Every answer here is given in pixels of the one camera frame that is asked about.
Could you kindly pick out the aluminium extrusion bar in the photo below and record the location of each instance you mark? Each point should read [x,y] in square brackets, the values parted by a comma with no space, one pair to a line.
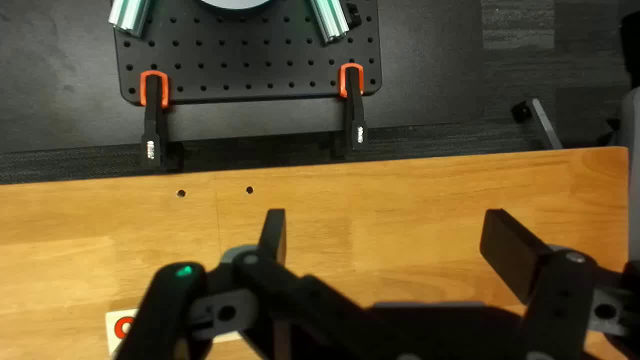
[131,12]
[331,18]

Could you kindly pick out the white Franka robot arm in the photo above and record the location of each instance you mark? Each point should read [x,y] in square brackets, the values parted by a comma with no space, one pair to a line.
[230,2]

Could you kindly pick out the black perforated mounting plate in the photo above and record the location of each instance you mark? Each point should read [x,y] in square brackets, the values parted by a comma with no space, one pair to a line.
[246,60]

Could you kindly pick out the orange black bar clamp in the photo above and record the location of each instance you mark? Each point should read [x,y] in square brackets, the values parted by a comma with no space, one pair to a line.
[353,106]
[154,113]

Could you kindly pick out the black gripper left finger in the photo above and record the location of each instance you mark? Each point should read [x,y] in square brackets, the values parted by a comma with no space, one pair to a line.
[281,300]

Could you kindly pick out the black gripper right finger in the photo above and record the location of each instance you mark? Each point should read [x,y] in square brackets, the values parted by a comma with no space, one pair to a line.
[561,292]

